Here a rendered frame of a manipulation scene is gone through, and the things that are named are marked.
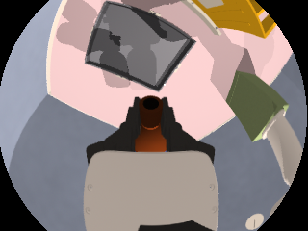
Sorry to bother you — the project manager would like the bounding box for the brown glass bottle with blue label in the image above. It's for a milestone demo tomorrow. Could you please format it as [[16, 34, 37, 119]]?
[[135, 95, 167, 152]]

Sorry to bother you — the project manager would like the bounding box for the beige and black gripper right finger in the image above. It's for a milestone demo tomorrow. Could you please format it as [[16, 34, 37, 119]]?
[[161, 97, 215, 163]]

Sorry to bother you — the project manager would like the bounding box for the orange divided crate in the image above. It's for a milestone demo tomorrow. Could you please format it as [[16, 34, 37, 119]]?
[[192, 0, 277, 39]]

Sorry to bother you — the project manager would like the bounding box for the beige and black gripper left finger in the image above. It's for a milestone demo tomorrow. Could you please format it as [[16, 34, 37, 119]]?
[[86, 96, 141, 164]]

